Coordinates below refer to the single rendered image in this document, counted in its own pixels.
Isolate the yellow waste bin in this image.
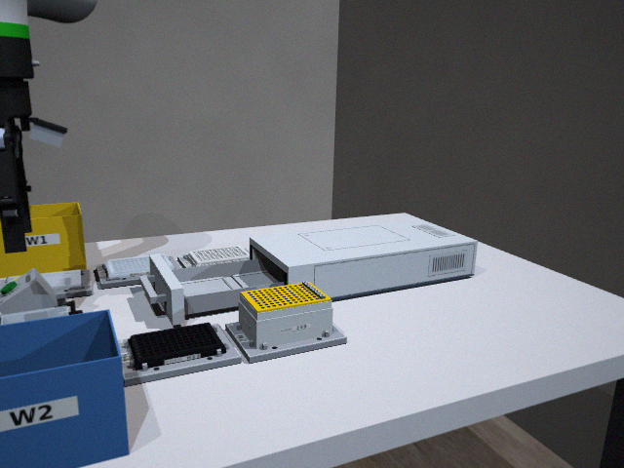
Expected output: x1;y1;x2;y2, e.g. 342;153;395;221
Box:
0;202;87;278

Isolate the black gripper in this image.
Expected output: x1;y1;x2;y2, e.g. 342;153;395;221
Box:
0;81;32;254

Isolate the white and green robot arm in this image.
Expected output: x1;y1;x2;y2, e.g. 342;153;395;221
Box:
0;0;98;147

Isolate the blue waste bin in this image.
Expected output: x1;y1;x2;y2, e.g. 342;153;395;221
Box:
0;309;129;468

